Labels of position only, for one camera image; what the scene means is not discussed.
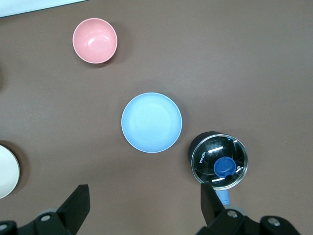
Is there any light blue shallow bowl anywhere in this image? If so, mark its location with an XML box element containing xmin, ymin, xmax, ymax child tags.
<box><xmin>121</xmin><ymin>92</ymin><xmax>183</xmax><ymax>154</ymax></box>

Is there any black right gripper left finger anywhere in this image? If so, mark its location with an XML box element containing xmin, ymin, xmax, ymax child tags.
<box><xmin>14</xmin><ymin>184</ymin><xmax>91</xmax><ymax>235</ymax></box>

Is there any black kettle with glass lid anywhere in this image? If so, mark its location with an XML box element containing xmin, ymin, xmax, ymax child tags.
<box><xmin>187</xmin><ymin>131</ymin><xmax>249</xmax><ymax>206</ymax></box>

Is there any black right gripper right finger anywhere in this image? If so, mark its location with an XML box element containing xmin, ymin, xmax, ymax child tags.
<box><xmin>195</xmin><ymin>183</ymin><xmax>303</xmax><ymax>235</ymax></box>

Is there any beige shallow bowl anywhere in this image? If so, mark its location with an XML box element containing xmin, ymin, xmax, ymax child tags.
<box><xmin>0</xmin><ymin>144</ymin><xmax>21</xmax><ymax>199</ymax></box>

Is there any small pink deep bowl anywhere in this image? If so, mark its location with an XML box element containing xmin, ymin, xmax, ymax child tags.
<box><xmin>72</xmin><ymin>18</ymin><xmax>118</xmax><ymax>65</ymax></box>

